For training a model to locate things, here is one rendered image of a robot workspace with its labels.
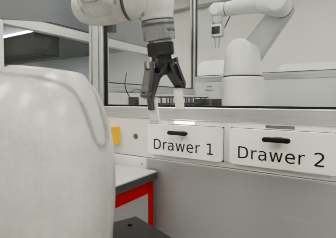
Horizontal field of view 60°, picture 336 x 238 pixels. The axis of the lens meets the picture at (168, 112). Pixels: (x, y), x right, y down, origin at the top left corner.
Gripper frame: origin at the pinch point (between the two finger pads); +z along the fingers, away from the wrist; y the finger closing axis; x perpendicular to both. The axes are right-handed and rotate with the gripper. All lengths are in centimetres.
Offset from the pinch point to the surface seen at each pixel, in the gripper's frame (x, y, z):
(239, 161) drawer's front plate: -16.9, 10.7, 17.8
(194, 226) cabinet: -0.6, 7.0, 42.2
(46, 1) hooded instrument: 83, 27, -47
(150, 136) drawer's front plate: 16.5, 11.1, 12.3
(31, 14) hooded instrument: 83, 17, -41
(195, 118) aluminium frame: -0.8, 14.5, 5.6
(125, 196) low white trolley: 14.1, -8.5, 25.7
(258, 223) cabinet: -22.4, 8.7, 36.4
